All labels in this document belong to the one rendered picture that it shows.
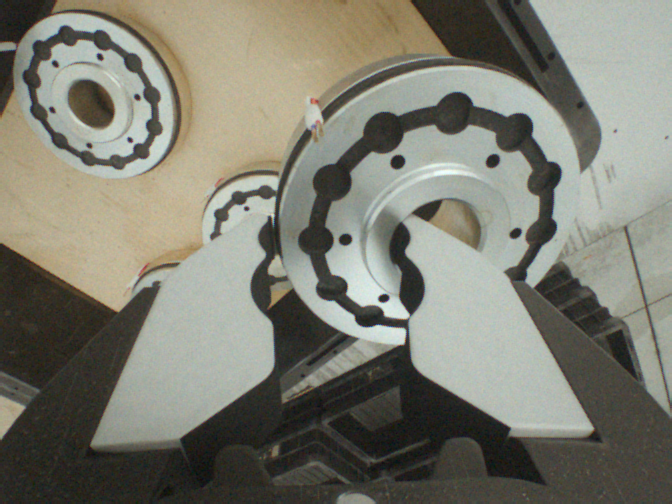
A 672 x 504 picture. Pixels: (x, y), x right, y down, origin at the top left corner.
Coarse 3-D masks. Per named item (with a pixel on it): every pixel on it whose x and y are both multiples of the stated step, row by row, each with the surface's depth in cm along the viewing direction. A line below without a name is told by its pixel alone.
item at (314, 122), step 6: (306, 102) 10; (312, 102) 11; (306, 108) 9; (312, 108) 9; (318, 108) 9; (306, 114) 9; (312, 114) 8; (318, 114) 8; (306, 120) 8; (312, 120) 8; (318, 120) 8; (312, 126) 8; (318, 126) 8; (312, 132) 8
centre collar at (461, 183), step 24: (432, 168) 10; (456, 168) 10; (384, 192) 11; (408, 192) 10; (432, 192) 10; (456, 192) 10; (480, 192) 10; (384, 216) 11; (480, 216) 11; (504, 216) 11; (360, 240) 11; (384, 240) 11; (480, 240) 11; (504, 240) 11; (384, 264) 11; (384, 288) 12
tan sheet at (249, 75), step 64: (64, 0) 21; (128, 0) 22; (192, 0) 22; (256, 0) 22; (320, 0) 22; (384, 0) 22; (192, 64) 24; (256, 64) 24; (320, 64) 24; (0, 128) 25; (192, 128) 26; (256, 128) 26; (0, 192) 28; (64, 192) 28; (128, 192) 28; (192, 192) 28; (64, 256) 31; (128, 256) 31
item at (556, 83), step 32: (480, 0) 14; (512, 0) 14; (512, 32) 15; (544, 32) 15; (544, 64) 16; (544, 96) 16; (576, 96) 16; (576, 128) 17; (320, 352) 24; (32, 384) 26; (288, 384) 26
